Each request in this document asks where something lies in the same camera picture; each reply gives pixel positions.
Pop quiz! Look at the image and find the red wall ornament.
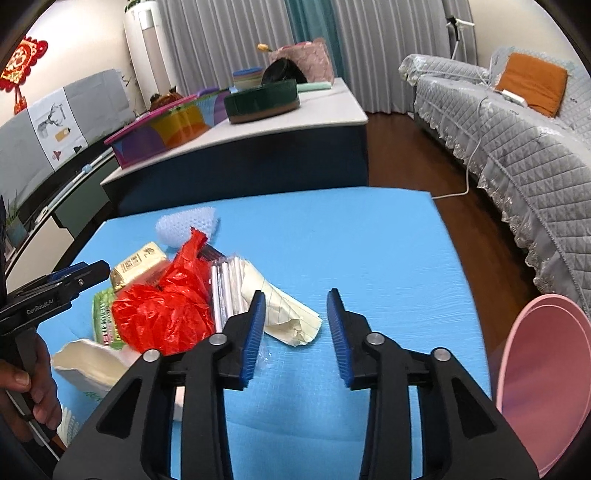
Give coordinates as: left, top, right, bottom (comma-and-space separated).
0, 38, 48, 115

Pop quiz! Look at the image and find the stack of coloured bowls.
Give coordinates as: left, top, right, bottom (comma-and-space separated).
232, 67, 264, 90

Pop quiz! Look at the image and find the orange cushion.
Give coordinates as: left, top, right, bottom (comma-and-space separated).
495, 52, 568, 117

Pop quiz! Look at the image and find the white-topped dark coffee table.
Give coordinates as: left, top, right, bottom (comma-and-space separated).
100, 78, 369, 217

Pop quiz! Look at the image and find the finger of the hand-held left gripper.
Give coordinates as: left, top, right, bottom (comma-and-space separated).
46, 261, 112, 283
69, 270, 112, 296

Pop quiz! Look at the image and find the green printed packet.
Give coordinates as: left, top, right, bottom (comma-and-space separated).
92, 287, 127, 352

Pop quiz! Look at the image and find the gold foil snack packet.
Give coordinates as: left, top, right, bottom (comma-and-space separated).
109, 242, 169, 294

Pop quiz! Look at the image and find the green round basket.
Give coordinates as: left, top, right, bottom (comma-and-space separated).
224, 78, 301, 125

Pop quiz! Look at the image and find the blue table mat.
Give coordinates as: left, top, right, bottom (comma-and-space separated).
34, 187, 492, 480

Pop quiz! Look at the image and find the person's left hand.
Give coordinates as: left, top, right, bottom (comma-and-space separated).
0, 333, 63, 444

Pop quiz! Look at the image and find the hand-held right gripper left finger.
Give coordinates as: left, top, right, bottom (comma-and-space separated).
53, 290, 267, 480

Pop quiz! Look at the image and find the white foam net sleeve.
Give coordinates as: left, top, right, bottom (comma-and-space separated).
156, 206, 221, 246

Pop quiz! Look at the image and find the grey curtain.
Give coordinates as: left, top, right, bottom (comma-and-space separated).
154, 0, 296, 90
330, 0, 451, 114

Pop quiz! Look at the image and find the rainbow coloured storage box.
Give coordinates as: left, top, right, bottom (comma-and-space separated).
104, 89, 232, 169

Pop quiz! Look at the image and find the white floor stand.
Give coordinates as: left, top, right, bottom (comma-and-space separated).
445, 15, 476, 61

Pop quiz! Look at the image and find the teal curtain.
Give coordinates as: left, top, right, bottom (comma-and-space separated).
284, 0, 345, 81

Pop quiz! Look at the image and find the black hat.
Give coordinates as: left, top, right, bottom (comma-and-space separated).
261, 59, 308, 86

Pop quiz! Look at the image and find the white standing air conditioner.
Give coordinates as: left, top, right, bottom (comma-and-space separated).
124, 0, 178, 100

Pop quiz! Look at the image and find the pink quilted bag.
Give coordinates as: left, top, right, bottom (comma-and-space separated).
268, 39, 335, 84

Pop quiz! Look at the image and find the red plastic bag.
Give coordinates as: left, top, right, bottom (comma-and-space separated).
111, 228, 218, 356

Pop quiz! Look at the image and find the small grass plant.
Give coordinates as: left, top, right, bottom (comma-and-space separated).
4, 194, 28, 247

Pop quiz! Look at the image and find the grey quilted sofa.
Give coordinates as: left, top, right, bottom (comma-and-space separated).
398, 46, 591, 319

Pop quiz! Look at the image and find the white paper bag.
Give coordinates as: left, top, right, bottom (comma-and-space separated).
51, 338, 185, 421

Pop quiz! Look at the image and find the clear plastic wrapper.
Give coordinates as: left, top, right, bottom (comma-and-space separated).
209, 253, 254, 330

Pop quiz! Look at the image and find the grey cloth-covered television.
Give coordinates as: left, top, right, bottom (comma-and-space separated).
0, 69, 130, 204

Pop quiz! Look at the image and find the pink plastic bin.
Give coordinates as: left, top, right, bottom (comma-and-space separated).
496, 294, 591, 478

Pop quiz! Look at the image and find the brown figurine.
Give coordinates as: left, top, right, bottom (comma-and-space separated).
150, 88, 185, 112

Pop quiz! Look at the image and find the television cabinet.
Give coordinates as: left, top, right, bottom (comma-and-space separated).
4, 148, 121, 278

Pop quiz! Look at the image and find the cream paper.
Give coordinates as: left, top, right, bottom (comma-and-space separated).
240, 263, 322, 347

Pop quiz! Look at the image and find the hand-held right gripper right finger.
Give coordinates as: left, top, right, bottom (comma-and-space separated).
326, 288, 541, 480

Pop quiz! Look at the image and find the white cable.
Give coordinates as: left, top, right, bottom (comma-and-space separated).
431, 85, 490, 200

